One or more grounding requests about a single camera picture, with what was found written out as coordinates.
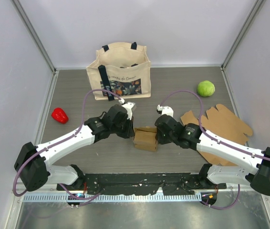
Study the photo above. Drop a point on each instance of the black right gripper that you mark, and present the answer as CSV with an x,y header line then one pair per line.
x,y
160,140

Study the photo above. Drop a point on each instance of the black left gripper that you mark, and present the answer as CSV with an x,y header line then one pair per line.
x,y
129,133

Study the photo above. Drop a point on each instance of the spare brown cardboard box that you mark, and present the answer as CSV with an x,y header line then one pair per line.
x,y
221,121

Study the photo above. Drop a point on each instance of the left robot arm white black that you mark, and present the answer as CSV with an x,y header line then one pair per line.
x,y
35,165

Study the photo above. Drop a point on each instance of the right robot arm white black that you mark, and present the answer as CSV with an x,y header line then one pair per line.
x,y
251,167

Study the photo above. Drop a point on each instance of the beige canvas tote bag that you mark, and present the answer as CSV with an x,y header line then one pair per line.
x,y
122,68

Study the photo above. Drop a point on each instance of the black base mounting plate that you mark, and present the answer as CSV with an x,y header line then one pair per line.
x,y
143,184

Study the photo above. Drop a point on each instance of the green cabbage ball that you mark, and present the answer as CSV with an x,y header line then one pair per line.
x,y
205,88

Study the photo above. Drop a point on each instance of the red bell pepper toy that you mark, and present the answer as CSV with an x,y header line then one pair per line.
x,y
60,116

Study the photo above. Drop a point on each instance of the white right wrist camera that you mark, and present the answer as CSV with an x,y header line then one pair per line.
x,y
165,110

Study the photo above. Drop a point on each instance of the slotted cable duct strip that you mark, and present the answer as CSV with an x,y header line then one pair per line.
x,y
64,197

